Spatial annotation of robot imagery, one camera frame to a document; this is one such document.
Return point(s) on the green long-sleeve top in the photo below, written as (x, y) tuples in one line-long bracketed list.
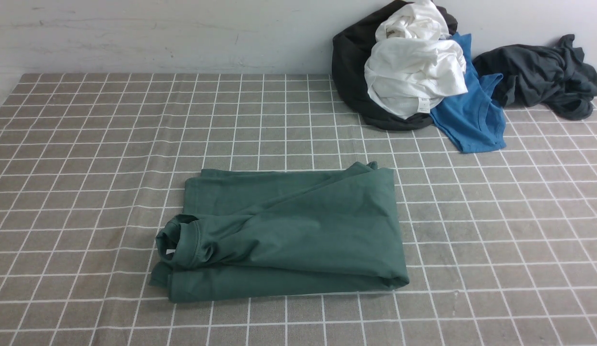
[(260, 234)]

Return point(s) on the black garment in pile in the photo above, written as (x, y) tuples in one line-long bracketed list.
[(350, 50)]

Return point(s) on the white garment in pile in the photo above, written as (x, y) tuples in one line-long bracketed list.
[(414, 63)]

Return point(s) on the blue t-shirt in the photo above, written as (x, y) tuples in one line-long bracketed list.
[(473, 121)]

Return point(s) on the grey checkered tablecloth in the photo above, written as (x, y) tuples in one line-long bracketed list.
[(501, 246)]

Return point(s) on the dark grey crumpled garment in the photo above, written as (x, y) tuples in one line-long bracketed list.
[(555, 76)]

